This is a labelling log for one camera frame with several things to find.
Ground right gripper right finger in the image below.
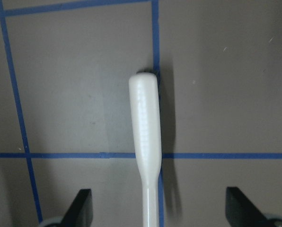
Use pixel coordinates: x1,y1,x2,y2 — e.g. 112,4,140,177
225,187,282,227

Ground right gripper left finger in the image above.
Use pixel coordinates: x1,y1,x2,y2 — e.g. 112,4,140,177
39,188,94,227

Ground beige hand brush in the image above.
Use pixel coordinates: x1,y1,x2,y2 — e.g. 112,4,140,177
129,72,162,227

